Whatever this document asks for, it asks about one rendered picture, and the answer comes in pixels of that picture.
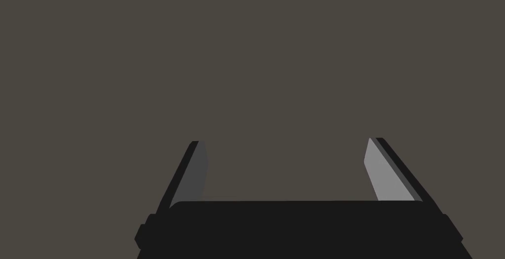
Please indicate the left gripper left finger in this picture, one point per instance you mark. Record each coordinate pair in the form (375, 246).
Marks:
(190, 178)

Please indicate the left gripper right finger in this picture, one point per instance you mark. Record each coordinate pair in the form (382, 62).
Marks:
(388, 178)

